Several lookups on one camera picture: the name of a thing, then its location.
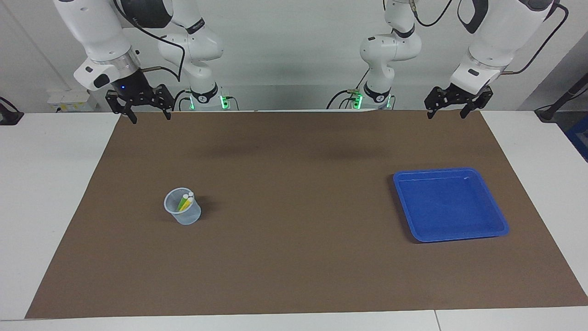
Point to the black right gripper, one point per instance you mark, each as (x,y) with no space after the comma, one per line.
(133,87)

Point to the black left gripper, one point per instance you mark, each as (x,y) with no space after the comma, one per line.
(464,94)

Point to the yellow marker pen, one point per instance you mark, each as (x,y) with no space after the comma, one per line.
(189,198)

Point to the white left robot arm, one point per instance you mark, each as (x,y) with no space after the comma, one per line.
(496,41)

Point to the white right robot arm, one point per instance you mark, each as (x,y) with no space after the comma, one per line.
(101,32)

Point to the blue plastic tray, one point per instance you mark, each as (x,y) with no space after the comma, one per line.
(450,207)

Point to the white power strip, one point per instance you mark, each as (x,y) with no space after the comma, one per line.
(69,99)

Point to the green marker pen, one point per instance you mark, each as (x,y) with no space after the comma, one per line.
(183,202)

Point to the clear plastic cup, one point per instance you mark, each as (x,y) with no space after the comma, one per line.
(188,217)

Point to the blue crate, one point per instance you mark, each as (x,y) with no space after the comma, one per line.
(579,138)

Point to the brown table mat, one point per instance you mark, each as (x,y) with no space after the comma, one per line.
(294,207)

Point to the black camera stand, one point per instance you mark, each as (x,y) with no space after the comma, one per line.
(562,99)

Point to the black clamp mount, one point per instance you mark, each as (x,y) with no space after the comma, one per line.
(9,117)

